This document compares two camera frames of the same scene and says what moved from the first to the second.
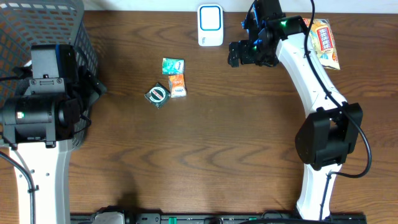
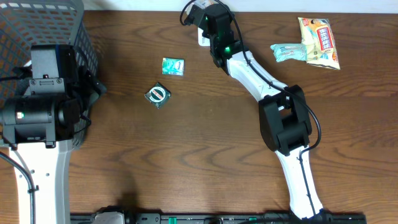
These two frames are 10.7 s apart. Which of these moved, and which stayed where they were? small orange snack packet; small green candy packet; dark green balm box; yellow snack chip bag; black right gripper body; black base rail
Moved: small orange snack packet; black right gripper body
Stayed: black base rail; yellow snack chip bag; small green candy packet; dark green balm box
